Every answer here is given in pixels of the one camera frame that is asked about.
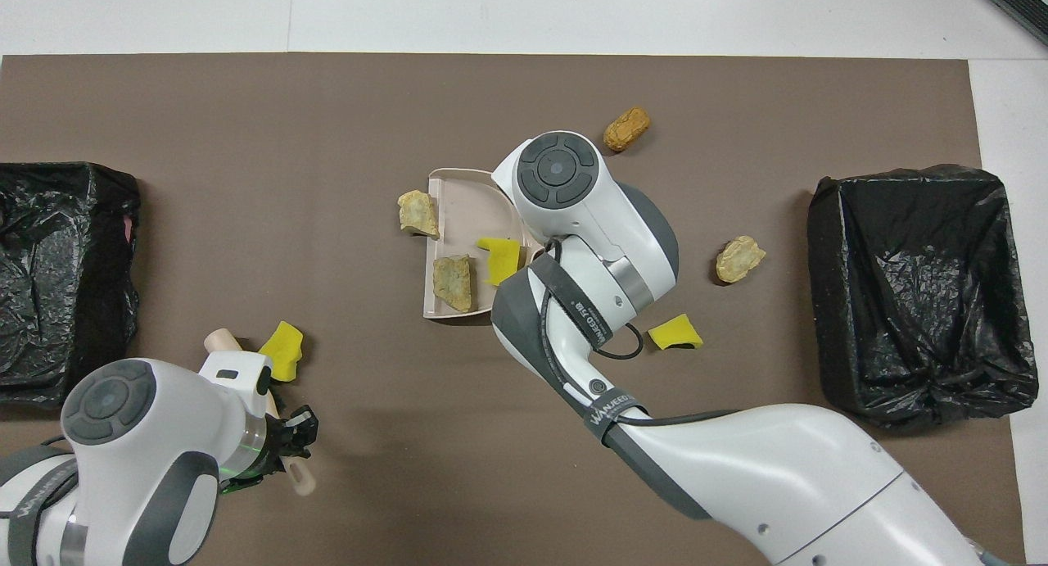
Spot brown paper table mat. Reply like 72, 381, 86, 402
0, 52, 1028, 566

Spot beige plastic dustpan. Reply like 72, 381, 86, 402
421, 168, 548, 326

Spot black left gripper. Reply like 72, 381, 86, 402
258, 406, 319, 478

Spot yellow sponge scrap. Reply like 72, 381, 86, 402
648, 313, 704, 351
477, 237, 525, 288
259, 320, 305, 383

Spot black bag lined bin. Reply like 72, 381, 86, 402
806, 164, 1041, 429
0, 161, 142, 410

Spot beige sponge scrap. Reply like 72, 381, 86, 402
715, 235, 767, 284
397, 190, 441, 240
431, 254, 477, 314

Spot beige hand brush black bristles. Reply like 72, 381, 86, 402
203, 327, 317, 498

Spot orange brown sponge lump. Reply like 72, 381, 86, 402
603, 107, 653, 153

